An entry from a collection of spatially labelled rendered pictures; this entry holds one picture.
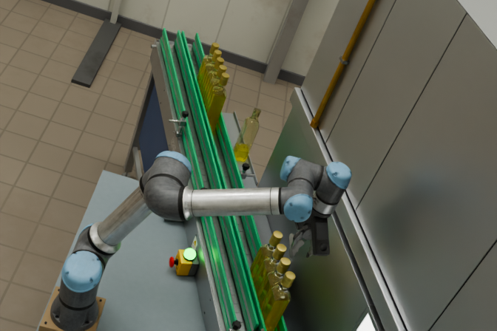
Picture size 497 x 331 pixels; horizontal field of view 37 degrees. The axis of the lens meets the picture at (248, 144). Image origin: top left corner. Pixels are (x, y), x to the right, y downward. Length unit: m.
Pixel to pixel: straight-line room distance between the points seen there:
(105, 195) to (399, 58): 1.37
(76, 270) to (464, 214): 1.15
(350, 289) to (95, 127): 2.56
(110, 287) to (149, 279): 0.15
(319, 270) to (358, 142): 0.45
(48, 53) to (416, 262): 3.48
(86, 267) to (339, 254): 0.78
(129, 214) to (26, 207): 1.71
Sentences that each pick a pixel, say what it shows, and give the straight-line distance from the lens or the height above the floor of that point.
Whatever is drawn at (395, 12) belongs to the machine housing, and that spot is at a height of 1.95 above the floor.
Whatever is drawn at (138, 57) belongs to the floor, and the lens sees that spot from 5.22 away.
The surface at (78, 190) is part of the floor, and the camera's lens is 4.10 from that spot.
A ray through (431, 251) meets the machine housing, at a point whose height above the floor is 1.62.
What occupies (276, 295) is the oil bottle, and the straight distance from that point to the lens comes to 2.43.
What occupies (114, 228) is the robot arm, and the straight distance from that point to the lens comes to 2.34.
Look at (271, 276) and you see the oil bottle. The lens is 2.47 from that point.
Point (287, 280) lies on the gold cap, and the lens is 2.39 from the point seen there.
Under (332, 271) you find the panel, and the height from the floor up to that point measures 1.21.
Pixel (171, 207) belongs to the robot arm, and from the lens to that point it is 2.06.
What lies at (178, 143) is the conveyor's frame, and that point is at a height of 0.88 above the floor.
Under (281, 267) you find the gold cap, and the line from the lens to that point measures 2.43.
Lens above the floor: 2.83
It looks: 36 degrees down
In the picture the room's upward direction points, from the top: 22 degrees clockwise
